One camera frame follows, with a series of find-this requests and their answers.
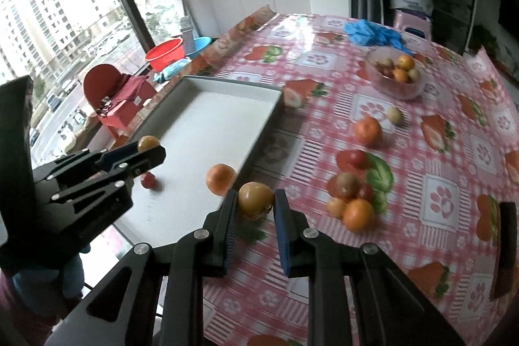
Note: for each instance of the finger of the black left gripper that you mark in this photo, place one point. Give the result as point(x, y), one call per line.
point(77, 167)
point(125, 172)

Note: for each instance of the brownish round fruit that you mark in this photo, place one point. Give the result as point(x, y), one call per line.
point(346, 185)

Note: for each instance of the blue plastic basin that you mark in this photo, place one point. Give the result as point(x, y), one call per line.
point(200, 44)

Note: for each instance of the red plastic stool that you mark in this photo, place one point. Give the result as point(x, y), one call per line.
point(115, 97)

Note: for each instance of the red cherry tomato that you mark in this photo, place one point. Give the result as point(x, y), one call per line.
point(148, 181)
point(358, 159)

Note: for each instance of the yellow-green fruit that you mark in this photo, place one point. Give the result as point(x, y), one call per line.
point(147, 142)

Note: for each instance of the white rectangular tray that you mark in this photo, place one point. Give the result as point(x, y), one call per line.
point(201, 122)

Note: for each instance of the small yellow kumquat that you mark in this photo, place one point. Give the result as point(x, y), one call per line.
point(336, 207)

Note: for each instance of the pink plastic stool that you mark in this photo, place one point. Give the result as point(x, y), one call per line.
point(414, 23)

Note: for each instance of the yellow round fruit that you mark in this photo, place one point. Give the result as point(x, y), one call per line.
point(255, 200)

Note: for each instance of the blue wet wipes pack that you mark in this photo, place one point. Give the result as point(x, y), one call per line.
point(171, 70)

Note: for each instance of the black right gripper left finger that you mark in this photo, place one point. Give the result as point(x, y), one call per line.
point(154, 296)

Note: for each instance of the red plastic basin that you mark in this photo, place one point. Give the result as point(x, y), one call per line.
point(164, 54)

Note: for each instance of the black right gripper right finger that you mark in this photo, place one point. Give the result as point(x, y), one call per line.
point(357, 295)

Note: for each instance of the pink patterned tablecloth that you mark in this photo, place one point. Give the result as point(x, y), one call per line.
point(292, 102)

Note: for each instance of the grey bottle by basins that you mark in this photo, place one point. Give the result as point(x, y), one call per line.
point(187, 34)

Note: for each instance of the small orange tangerine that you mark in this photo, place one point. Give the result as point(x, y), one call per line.
point(358, 215)

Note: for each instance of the small pale green fruit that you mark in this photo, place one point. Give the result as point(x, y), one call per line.
point(395, 116)

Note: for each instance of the large orange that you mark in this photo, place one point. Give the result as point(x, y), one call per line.
point(219, 178)

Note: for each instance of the clear plastic fruit bowl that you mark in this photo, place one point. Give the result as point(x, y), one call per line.
point(394, 73)

